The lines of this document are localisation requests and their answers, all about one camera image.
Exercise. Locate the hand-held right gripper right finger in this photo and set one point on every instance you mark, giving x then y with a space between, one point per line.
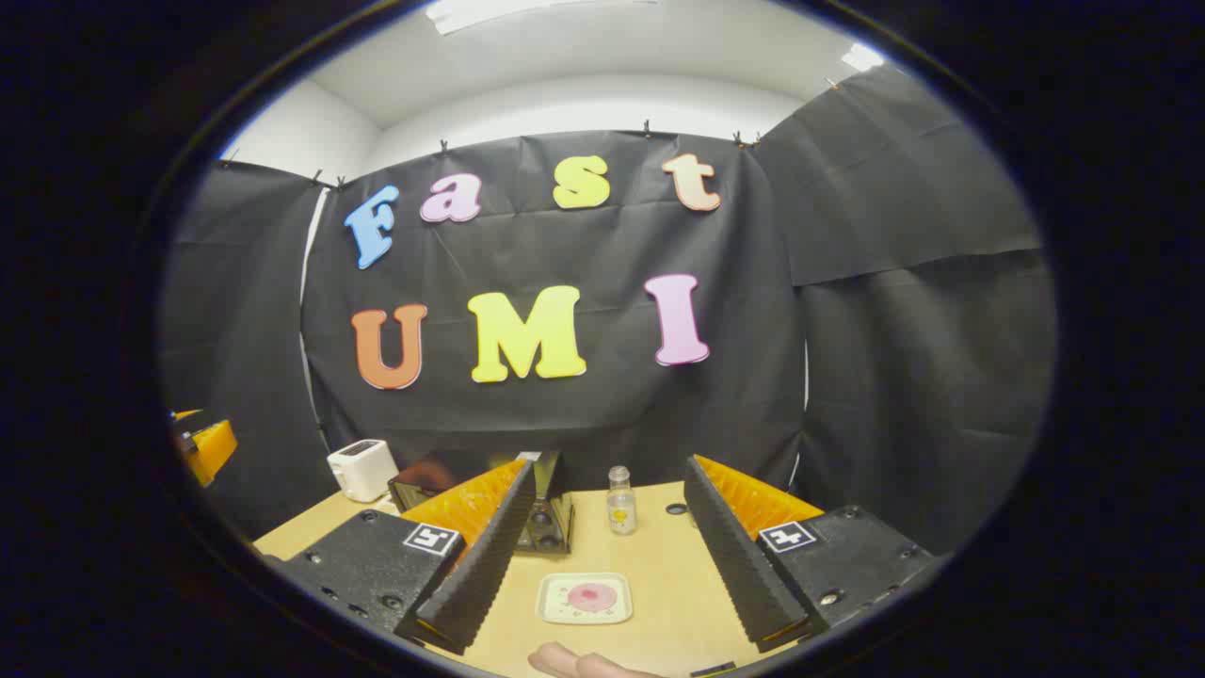
734 556

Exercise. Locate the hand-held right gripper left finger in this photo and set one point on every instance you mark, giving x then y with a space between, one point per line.
485 565

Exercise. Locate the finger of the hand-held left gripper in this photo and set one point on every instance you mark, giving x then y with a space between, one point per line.
212 452

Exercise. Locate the cream square plate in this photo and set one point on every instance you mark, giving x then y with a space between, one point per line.
555 607

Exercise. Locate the black electric oven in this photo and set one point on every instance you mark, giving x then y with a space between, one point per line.
554 490

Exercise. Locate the pink food slice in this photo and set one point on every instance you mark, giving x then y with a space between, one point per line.
593 597

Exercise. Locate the clear glass bottle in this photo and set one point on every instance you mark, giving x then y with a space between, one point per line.
620 508

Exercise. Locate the white toaster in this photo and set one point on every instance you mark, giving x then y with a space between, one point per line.
362 469

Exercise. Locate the black backdrop cloth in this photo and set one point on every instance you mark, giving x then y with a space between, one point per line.
584 414

